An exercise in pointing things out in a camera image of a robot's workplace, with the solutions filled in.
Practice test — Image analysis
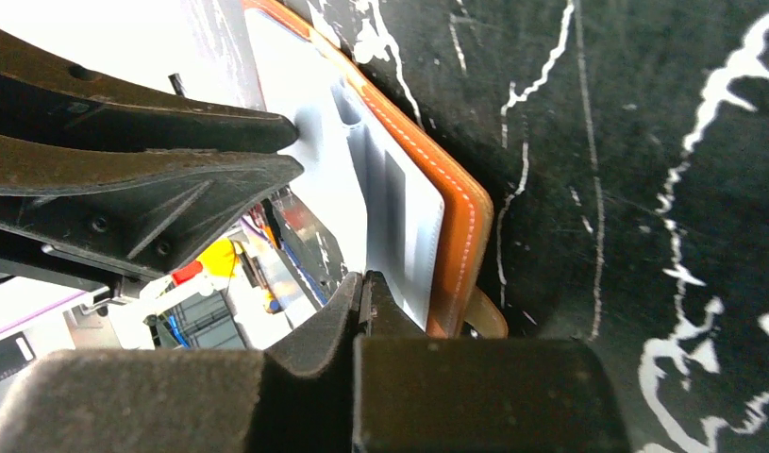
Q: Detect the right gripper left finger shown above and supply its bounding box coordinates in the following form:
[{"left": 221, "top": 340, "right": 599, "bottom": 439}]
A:
[{"left": 0, "top": 273, "right": 363, "bottom": 452}]

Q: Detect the brown leather card holder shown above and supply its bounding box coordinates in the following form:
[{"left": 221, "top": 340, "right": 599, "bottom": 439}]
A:
[{"left": 242, "top": 1, "right": 509, "bottom": 338}]

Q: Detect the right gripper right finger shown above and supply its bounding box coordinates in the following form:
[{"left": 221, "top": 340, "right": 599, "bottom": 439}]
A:
[{"left": 352, "top": 272, "right": 631, "bottom": 452}]

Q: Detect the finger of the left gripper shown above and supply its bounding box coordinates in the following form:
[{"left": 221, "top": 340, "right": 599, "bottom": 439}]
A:
[
  {"left": 0, "top": 29, "right": 298, "bottom": 153},
  {"left": 0, "top": 135, "right": 303, "bottom": 282}
]

